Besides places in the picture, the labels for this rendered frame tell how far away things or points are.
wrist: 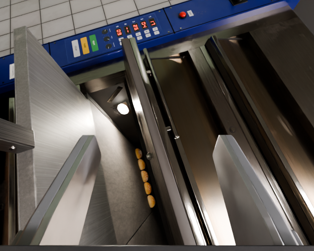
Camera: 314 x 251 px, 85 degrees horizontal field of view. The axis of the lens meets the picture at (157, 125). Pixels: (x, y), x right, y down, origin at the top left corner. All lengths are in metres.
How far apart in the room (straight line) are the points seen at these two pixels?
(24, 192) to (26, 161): 0.05
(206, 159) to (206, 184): 0.08
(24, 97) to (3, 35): 0.77
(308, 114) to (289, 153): 0.15
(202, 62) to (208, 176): 0.42
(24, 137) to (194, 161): 0.42
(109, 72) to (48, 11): 0.50
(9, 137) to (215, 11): 0.80
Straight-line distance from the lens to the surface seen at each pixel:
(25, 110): 0.39
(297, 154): 0.68
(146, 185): 1.52
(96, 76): 0.74
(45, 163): 0.41
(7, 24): 1.20
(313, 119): 0.75
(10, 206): 0.69
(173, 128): 0.48
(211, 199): 0.55
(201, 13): 0.86
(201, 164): 0.56
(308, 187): 0.67
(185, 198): 0.41
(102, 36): 0.82
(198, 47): 0.77
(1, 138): 0.31
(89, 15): 1.00
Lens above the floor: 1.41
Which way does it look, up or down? 1 degrees up
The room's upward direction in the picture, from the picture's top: 72 degrees clockwise
